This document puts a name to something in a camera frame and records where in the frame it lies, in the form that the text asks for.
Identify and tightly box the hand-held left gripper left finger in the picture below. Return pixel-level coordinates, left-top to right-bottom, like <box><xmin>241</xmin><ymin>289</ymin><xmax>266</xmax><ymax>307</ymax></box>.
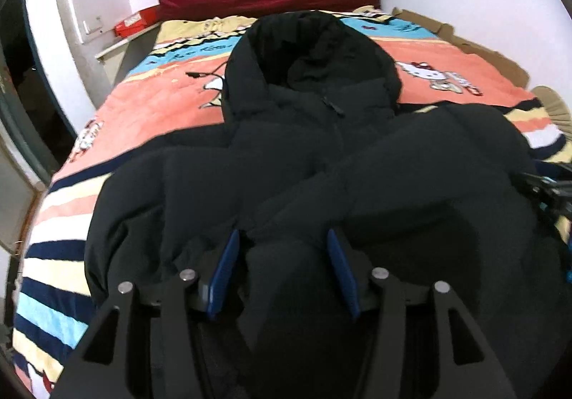
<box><xmin>53</xmin><ymin>228</ymin><xmax>245</xmax><ymax>399</ymax></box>

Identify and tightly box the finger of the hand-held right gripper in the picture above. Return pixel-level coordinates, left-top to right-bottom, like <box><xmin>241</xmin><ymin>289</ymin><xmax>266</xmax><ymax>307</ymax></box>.
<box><xmin>513</xmin><ymin>171</ymin><xmax>572</xmax><ymax>221</ymax></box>

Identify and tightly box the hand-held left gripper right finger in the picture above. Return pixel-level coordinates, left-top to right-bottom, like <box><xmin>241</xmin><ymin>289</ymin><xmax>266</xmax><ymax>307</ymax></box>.
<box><xmin>325</xmin><ymin>227</ymin><xmax>520</xmax><ymax>399</ymax></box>

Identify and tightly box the black hooded puffer jacket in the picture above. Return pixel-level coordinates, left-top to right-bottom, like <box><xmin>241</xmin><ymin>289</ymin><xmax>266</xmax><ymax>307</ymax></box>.
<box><xmin>85</xmin><ymin>10</ymin><xmax>568</xmax><ymax>399</ymax></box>

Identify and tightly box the tan woven fan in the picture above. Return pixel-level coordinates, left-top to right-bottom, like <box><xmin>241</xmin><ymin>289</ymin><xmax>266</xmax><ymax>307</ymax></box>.
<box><xmin>531</xmin><ymin>85</ymin><xmax>572</xmax><ymax>137</ymax></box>

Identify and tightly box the brown cardboard sheet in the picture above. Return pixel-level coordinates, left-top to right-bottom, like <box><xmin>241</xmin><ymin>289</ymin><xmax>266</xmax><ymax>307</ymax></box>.
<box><xmin>391</xmin><ymin>6</ymin><xmax>533</xmax><ymax>90</ymax></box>

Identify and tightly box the striped cartoon printed blanket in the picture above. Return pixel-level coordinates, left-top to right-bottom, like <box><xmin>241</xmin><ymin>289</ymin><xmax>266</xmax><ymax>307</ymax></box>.
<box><xmin>11</xmin><ymin>6</ymin><xmax>572</xmax><ymax>395</ymax></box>

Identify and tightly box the white bedside shelf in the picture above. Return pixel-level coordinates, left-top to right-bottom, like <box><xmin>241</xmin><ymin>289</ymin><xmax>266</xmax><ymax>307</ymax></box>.
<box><xmin>95</xmin><ymin>21</ymin><xmax>162</xmax><ymax>88</ymax></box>

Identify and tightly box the red box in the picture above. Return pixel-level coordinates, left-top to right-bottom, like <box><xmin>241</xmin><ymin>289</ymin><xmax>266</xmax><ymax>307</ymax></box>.
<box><xmin>113</xmin><ymin>11</ymin><xmax>161</xmax><ymax>37</ymax></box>

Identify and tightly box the dark teal door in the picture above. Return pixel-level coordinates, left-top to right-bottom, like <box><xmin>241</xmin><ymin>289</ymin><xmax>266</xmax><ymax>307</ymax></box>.
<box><xmin>0</xmin><ymin>0</ymin><xmax>78</xmax><ymax>188</ymax></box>

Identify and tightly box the white wall switch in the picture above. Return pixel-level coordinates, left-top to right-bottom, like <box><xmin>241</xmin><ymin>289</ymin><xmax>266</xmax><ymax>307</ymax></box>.
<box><xmin>82</xmin><ymin>15</ymin><xmax>105</xmax><ymax>45</ymax></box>

